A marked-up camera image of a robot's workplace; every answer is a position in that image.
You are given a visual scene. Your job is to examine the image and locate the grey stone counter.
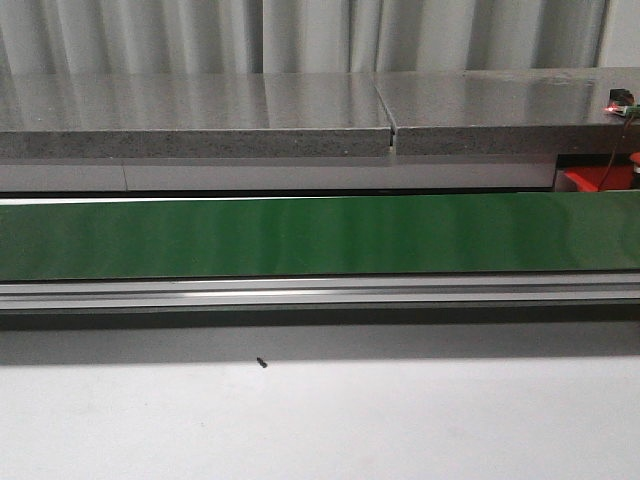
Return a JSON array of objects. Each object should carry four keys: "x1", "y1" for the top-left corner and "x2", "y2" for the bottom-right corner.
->
[{"x1": 1, "y1": 67, "x2": 639, "y2": 196}]

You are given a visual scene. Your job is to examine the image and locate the green conveyor belt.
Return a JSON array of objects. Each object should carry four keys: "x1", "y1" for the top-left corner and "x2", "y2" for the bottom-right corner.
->
[{"x1": 1, "y1": 191, "x2": 639, "y2": 282}]

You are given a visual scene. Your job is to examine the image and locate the red plastic tray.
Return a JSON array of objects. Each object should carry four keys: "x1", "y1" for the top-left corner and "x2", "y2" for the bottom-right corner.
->
[{"x1": 564, "y1": 166, "x2": 633, "y2": 193}]

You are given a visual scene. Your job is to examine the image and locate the small green circuit board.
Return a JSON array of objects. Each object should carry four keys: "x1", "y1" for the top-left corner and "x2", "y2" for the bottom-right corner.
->
[{"x1": 605, "y1": 88, "x2": 639, "y2": 118}]

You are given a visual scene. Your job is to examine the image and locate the white curtain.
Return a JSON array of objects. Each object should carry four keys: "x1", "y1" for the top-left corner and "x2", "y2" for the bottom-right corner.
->
[{"x1": 1, "y1": 1, "x2": 639, "y2": 75}]

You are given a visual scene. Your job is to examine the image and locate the aluminium conveyor frame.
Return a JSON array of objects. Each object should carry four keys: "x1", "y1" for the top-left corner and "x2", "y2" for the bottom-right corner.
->
[{"x1": 1, "y1": 272, "x2": 639, "y2": 331}]

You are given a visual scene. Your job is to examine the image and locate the red black wire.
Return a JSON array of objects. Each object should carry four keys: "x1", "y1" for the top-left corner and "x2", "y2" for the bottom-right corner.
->
[{"x1": 598, "y1": 112, "x2": 639, "y2": 193}]

